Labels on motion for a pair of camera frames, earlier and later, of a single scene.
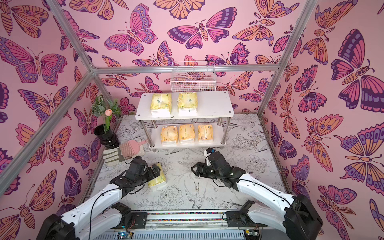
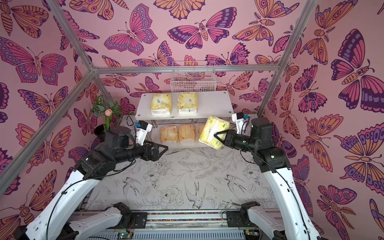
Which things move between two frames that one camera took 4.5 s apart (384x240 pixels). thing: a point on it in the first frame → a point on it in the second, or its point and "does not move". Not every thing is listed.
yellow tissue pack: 159,180 → 212,126
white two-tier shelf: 210,104 does not move
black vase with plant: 105,132 does not move
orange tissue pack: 186,133 does not move
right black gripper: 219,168 → 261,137
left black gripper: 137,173 → 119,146
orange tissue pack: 169,135 does not move
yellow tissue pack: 187,103 does not move
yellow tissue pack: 161,104 does not move
